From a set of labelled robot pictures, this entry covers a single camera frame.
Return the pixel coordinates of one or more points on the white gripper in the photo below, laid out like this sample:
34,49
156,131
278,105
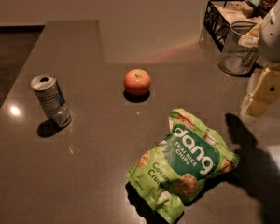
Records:
275,36

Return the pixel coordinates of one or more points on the red apple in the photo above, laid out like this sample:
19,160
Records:
137,82

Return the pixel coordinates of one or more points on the silver redbull can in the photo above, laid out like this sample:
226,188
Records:
50,97

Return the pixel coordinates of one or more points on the clear glass jar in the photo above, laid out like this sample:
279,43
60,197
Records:
235,59

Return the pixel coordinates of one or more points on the green rice chips bag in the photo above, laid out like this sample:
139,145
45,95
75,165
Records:
174,172

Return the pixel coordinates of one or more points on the black wire basket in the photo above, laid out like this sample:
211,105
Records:
220,14

